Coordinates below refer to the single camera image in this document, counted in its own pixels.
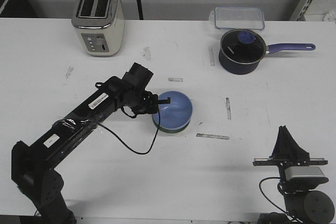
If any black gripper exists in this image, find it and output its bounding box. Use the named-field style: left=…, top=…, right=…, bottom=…
left=131, top=91, right=171, bottom=114
left=253, top=126, right=328, bottom=194

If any blue bowl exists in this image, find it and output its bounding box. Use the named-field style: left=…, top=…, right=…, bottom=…
left=152, top=91, right=193, bottom=129

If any green bowl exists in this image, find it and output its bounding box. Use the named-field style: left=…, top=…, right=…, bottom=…
left=152, top=119, right=189, bottom=135

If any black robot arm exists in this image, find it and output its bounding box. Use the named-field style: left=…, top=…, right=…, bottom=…
left=253, top=126, right=335, bottom=223
left=11, top=63, right=171, bottom=223

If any dark blue saucepan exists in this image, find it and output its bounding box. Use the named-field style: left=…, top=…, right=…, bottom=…
left=218, top=43, right=316, bottom=75

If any glass pot lid blue knob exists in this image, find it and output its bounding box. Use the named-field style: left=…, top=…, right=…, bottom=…
left=220, top=29, right=266, bottom=64

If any cream two-slot toaster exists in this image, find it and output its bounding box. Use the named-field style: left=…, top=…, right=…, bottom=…
left=71, top=0, right=125, bottom=57

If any clear plastic food container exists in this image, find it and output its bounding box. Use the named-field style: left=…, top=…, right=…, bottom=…
left=208, top=6, right=265, bottom=30

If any grey metal shelf rack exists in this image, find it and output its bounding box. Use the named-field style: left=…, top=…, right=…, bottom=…
left=289, top=0, right=335, bottom=22

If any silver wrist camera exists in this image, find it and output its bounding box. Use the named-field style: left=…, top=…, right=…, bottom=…
left=285, top=166, right=325, bottom=181

